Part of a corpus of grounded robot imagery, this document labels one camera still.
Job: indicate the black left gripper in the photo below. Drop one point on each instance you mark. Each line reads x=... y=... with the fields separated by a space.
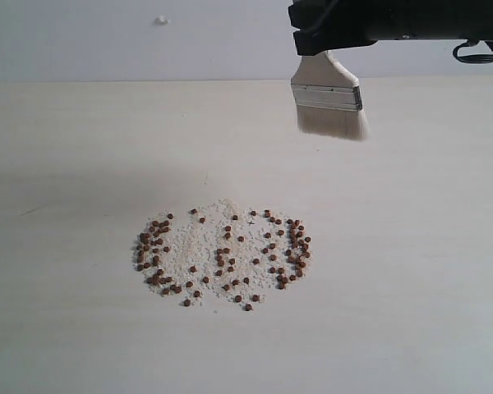
x=332 y=25

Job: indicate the wooden paint brush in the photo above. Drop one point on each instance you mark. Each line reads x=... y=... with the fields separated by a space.
x=328 y=99

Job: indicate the brown pellets and white crumbs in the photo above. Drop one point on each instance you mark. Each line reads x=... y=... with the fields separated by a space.
x=221 y=251

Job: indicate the white wall hook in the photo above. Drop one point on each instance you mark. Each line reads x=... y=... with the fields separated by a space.
x=161 y=20

